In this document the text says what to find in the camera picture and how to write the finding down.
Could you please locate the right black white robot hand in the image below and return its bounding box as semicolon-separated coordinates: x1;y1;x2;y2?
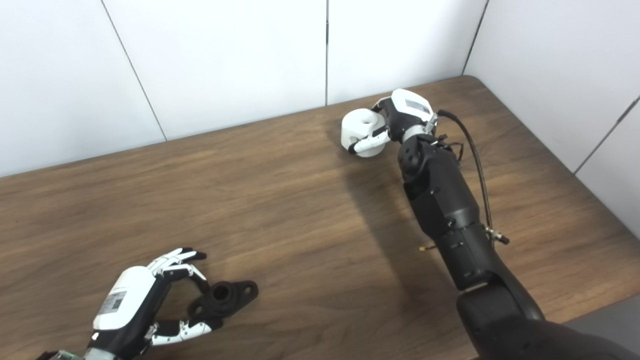
348;88;439;155

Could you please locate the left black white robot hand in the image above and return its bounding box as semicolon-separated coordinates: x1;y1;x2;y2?
86;247;227;360

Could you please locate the round white plastic piece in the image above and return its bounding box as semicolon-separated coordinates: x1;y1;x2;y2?
340;108;392;159

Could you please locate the black plastic holder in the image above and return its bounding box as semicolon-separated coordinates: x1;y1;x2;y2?
186;280;260;321

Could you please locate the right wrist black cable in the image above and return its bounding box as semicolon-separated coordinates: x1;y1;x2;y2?
437;109;511;246

